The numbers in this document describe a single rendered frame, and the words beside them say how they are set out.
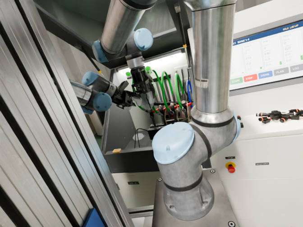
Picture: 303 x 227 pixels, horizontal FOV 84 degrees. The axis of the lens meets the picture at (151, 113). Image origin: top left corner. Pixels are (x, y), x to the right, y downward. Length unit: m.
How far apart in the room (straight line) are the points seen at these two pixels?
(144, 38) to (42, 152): 0.53
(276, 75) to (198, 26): 0.82
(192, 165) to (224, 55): 0.27
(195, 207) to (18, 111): 0.44
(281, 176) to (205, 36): 0.90
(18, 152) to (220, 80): 0.38
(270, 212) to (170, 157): 0.97
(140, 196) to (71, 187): 1.08
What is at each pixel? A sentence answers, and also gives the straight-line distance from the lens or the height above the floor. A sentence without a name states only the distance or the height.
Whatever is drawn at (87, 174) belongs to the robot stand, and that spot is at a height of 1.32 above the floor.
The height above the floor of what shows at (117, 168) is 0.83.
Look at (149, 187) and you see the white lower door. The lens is 1.24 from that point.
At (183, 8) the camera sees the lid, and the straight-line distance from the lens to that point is 1.06.
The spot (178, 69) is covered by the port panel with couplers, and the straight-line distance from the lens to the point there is 1.36.
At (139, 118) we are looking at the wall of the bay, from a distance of 1.57.
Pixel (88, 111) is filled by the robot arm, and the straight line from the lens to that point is 0.81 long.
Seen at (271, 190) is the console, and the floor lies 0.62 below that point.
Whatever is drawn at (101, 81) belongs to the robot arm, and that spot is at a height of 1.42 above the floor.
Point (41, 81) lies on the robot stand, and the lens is 0.27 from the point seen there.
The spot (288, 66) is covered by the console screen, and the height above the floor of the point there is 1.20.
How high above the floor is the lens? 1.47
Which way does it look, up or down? 19 degrees down
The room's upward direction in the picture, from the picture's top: 17 degrees counter-clockwise
